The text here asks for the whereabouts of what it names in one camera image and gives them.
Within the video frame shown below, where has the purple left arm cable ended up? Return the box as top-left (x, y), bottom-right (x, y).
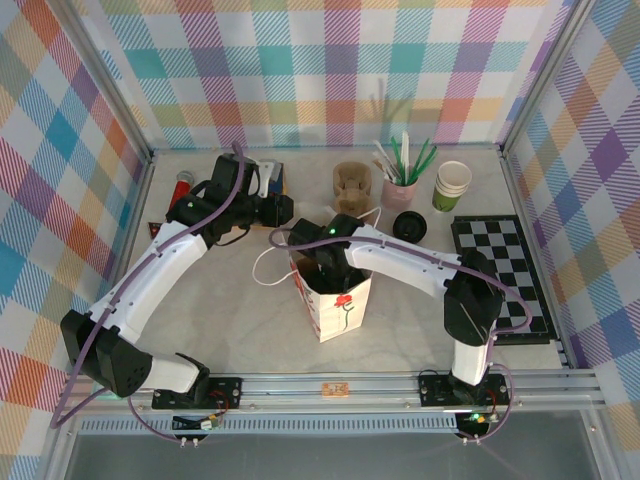
top-left (49, 141), bottom-right (249, 444)

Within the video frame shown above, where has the red glitter toy microphone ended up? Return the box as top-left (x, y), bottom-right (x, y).
top-left (168, 171), bottom-right (195, 211)

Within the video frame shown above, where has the thin aluminium wall rail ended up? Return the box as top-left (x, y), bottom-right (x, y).
top-left (149, 142), bottom-right (504, 157)

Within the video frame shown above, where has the aluminium frame post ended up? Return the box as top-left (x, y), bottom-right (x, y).
top-left (499, 0), bottom-right (597, 154)
top-left (58, 0), bottom-right (156, 164)

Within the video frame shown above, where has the stack of black cup lids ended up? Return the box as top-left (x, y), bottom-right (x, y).
top-left (392, 210), bottom-right (428, 242)

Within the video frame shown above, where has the wide aluminium base rail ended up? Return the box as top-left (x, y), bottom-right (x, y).
top-left (53, 372), bottom-right (609, 417)

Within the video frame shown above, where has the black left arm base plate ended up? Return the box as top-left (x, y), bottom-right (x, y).
top-left (151, 377), bottom-right (245, 412)

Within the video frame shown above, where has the stack of green paper cups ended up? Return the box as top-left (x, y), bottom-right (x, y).
top-left (432, 160), bottom-right (473, 214)

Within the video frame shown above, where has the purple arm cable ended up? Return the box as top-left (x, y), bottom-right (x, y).
top-left (49, 141), bottom-right (249, 444)
top-left (269, 227), bottom-right (534, 445)

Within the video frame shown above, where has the grey slotted cable duct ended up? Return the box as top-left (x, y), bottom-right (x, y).
top-left (74, 418), bottom-right (459, 434)

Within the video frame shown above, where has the black connector board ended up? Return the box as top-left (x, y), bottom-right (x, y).
top-left (171, 413), bottom-right (224, 435)
top-left (455, 410), bottom-right (494, 437)

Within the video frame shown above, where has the white flower paper bag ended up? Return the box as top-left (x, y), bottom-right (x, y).
top-left (251, 205), bottom-right (384, 344)

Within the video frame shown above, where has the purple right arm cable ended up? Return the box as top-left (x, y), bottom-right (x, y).
top-left (269, 227), bottom-right (534, 445)

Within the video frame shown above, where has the black grey chessboard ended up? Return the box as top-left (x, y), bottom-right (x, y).
top-left (451, 214), bottom-right (554, 346)

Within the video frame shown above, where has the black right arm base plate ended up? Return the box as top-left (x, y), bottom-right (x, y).
top-left (417, 374), bottom-right (511, 409)

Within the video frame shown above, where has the pink straw holder cup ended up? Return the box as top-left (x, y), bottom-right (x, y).
top-left (382, 175), bottom-right (420, 209)

